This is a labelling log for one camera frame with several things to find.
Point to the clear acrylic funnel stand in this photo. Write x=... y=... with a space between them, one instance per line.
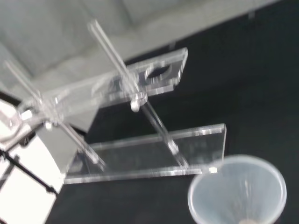
x=149 y=158

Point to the black bench cloth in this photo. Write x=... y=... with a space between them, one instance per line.
x=245 y=93

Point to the translucent plastic funnel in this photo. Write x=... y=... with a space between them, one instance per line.
x=236 y=186

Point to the white equipment box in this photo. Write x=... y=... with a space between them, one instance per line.
x=25 y=186

